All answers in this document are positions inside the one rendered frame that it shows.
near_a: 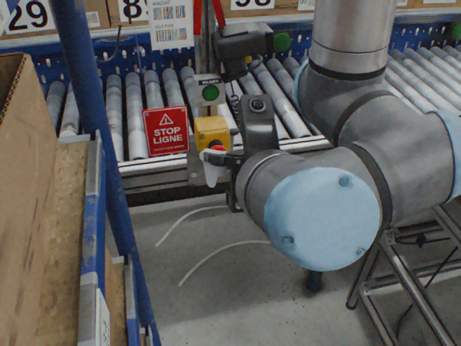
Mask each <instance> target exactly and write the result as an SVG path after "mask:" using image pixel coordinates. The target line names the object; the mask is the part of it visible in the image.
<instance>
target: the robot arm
mask: <svg viewBox="0 0 461 346"><path fill-rule="evenodd" d="M397 3H398V0H315V10H314V18H313V32H312V36H313V39H312V46H311V48H310V50H309V58H308V60H307V61H306V62H304V64H303V65H302V66H301V67H300V69H298V70H299V71H297V73H296V75H295V79H294V82H293V87H292V93H293V94H294V98H295V102H296V104H297V106H298V107H299V109H300V112H301V114H302V115H303V117H305V119H306V120H307V121H308V122H309V123H310V124H311V125H314V126H315V128H316V129H317V130H319V131H320V132H321V134H322V135H323V136H324V137H325V138H326V140H327V141H328V142H329V143H330V144H331V145H332V146H333V147H334V148H335V149H332V150H330V151H326V152H324V153H322V154H319V155H316V156H312V157H310V158H303V157H301V156H296V155H293V154H290V153H287V152H284V151H283V150H282V149H280V145H279V136H278V132H277V123H276V122H275V118H274V109H273V105H272V97H271V96H270V95H269V94H243V95H242V96H241V97H240V99H239V103H238V117H239V123H240V129H241V134H242V141H243V151H228V152H227V151H216V150H210V149H209V148H205V150H204V151H202V152H201V153H200V159H201V161H202V162H203V164H204V168H205V177H206V181H207V185H209V186H210V187H214V186H215V183H216V180H217V178H218V177H224V176H225V175H226V174H227V172H228V170H230V191H228V190H227V189H225V204H226V205H227V206H228V208H230V209H231V211H232V212H233V213H238V212H245V213H246V214H247V215H248V217H249V218H250V219H251V220H252V221H253V222H254V223H255V224H257V225H258V226H259V227H260V229H261V230H262V231H263V232H264V233H265V234H266V235H267V237H268V239H269V240H270V243H271V244H272V246H273V247H274V248H275V249H276V250H277V251H278V252H280V253H282V254H283V255H284V256H286V257H287V258H289V259H291V261H292V262H294V263H295V264H297V265H299V266H301V267H304V268H305V269H308V270H313V271H319V272H325V271H329V270H338V269H341V268H343V267H346V266H348V265H350V264H351V263H353V262H354V261H356V260H357V259H359V258H360V257H361V256H362V255H363V254H364V253H365V252H366V251H367V250H368V249H369V248H370V246H371V244H372V243H373V241H374V239H375V237H376V233H377V231H380V230H382V229H386V228H387V227H390V226H393V225H395V224H397V223H398V222H401V221H404V220H406V219H407V218H410V217H412V216H415V215H417V214H420V213H421V212H423V211H425V210H428V209H430V208H433V207H435V206H437V205H445V204H447V203H448V202H450V201H451V200H452V199H453V198H454V197H456V196H458V195H459V194H461V118H460V117H458V116H457V115H455V114H454V113H452V112H449V110H430V111H428V112H427V113H426V114H425V115H420V114H418V113H417V112H416V111H414V110H413V109H412V108H411V107H410V106H408V105H407V104H406V103H405V102H403V101H401V100H400V99H399V98H398V97H396V96H395V95H394V94H393V93H392V92H390V91H389V90H388V89H386V88H385V87H384V86H383V82H384V78H385V77H384V75H385V69H386V65H387V62H388V45H389V42H390V36H391V33H392V29H393V28H392V26H393V21H394V18H395V12H396V6H397ZM229 195H230V203H231V205H230V203H229V202H228V196H229ZM236 202H238V204H239V208H236Z"/></svg>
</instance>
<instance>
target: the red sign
mask: <svg viewBox="0 0 461 346"><path fill-rule="evenodd" d="M141 111H142V116H143V125H144V130H145V135H146V144H147V149H148V156H159V155H165V154H176V153H182V152H188V151H190V142H195V136H194V134H189V121H188V109H187V105H180V106H173V107H161V108H153V109H147V110H141Z"/></svg>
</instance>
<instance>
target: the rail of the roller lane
mask: <svg viewBox="0 0 461 346"><path fill-rule="evenodd" d="M279 145H280V149H282V150H283V151H284V152H287V153H290V154H293V155H296V156H301V157H303V158H310V157H312V156H316V155H319V154H322V153H324V152H326V151H330V150H332V149H335V148H334V147H333V146H332V145H331V144H330V143H329V142H328V141H327V140H326V138H325V137H324V136H315V137H309V138H298V139H292V140H286V141H280V142H279ZM234 151H243V146H236V147H234ZM118 167H119V170H120V176H121V180H122V183H123V187H124V191H125V194H129V193H134V192H145V191H149V190H160V189H166V188H170V187H181V186H187V185H189V181H188V171H187V154H178V155H172V156H161V157H156V158H149V159H144V160H138V161H127V162H121V163H118Z"/></svg>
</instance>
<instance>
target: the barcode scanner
mask: <svg viewBox="0 0 461 346"><path fill-rule="evenodd" d="M211 40H212V49H213V50H214V53H215V56H216V58H217V59H219V60H220V61H222V63H223V67H224V69H225V72H226V74H227V75H220V77H221V79H222V81H223V83H224V84H227V83H228V82H232V81H235V80H236V79H239V78H241V77H245V76H247V75H248V71H247V63H250V62H251V56H255V55H260V54H262V53H264V52H265V51H266V52H267V53H269V52H273V51H274V47H275V39H274V33H273V31H272V30H271V29H270V28H269V26H268V25H267V24H266V23H265V22H261V23H258V24H257V23H255V22H252V23H248V24H245V23H244V25H243V23H242V22H239V23H235V24H231V25H225V26H222V27H218V30H216V31H214V32H213V33H212V36H211Z"/></svg>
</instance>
